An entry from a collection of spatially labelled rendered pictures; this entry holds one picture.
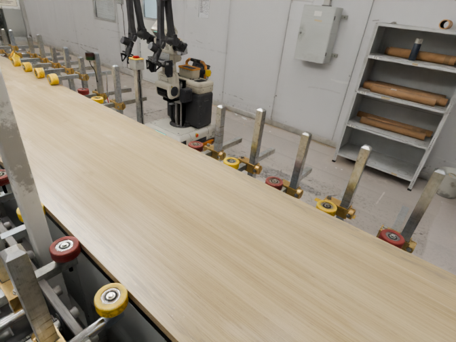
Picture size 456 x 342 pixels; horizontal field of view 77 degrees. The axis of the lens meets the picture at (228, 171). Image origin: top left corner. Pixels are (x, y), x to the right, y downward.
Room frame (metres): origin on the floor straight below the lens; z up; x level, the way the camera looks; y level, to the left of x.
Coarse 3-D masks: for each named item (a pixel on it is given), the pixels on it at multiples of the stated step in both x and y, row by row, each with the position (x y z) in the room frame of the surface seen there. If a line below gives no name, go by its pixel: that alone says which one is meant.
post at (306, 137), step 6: (306, 132) 1.19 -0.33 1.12; (306, 138) 1.17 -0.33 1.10; (300, 144) 1.18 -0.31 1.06; (306, 144) 1.17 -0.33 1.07; (300, 150) 1.18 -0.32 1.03; (306, 150) 1.18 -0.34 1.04; (300, 156) 1.18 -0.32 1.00; (306, 156) 1.19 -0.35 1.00; (300, 162) 1.17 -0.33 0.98; (294, 168) 1.18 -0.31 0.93; (300, 168) 1.17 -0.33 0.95; (294, 174) 1.18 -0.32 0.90; (300, 174) 1.18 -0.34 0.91; (294, 180) 1.17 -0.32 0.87; (300, 180) 1.19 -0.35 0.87; (294, 186) 1.17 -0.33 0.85
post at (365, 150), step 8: (360, 152) 1.03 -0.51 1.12; (368, 152) 1.02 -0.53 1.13; (360, 160) 1.03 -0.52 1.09; (360, 168) 1.02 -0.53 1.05; (352, 176) 1.03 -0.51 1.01; (360, 176) 1.03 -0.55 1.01; (352, 184) 1.03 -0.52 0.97; (352, 192) 1.02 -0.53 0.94; (344, 200) 1.03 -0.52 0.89; (336, 216) 1.04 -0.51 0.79
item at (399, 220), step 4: (404, 208) 1.12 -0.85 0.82; (408, 208) 1.12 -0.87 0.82; (400, 212) 1.08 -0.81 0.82; (404, 212) 1.08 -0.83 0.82; (400, 216) 1.05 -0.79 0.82; (404, 216) 1.05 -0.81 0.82; (396, 220) 1.02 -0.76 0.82; (400, 220) 1.02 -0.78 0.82; (396, 224) 0.99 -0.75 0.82; (400, 224) 0.99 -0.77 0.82; (392, 228) 0.96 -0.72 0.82; (396, 228) 0.96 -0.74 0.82
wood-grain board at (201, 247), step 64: (0, 64) 2.66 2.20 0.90; (64, 128) 1.43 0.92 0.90; (128, 128) 1.52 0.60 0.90; (64, 192) 0.86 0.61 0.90; (128, 192) 0.91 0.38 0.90; (192, 192) 0.95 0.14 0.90; (256, 192) 1.00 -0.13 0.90; (128, 256) 0.59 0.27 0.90; (192, 256) 0.61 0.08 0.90; (256, 256) 0.64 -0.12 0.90; (320, 256) 0.67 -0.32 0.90; (384, 256) 0.70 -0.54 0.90; (192, 320) 0.41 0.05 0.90; (256, 320) 0.43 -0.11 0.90; (320, 320) 0.45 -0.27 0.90; (384, 320) 0.47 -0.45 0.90; (448, 320) 0.49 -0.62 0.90
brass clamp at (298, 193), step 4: (284, 180) 1.24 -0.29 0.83; (284, 184) 1.20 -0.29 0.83; (288, 184) 1.21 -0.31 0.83; (288, 188) 1.18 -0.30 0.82; (292, 188) 1.17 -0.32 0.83; (300, 188) 1.19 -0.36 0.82; (288, 192) 1.18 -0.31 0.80; (292, 192) 1.16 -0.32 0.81; (296, 192) 1.16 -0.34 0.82; (300, 192) 1.15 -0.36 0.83; (292, 196) 1.16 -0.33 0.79; (296, 196) 1.14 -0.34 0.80; (300, 196) 1.16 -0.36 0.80
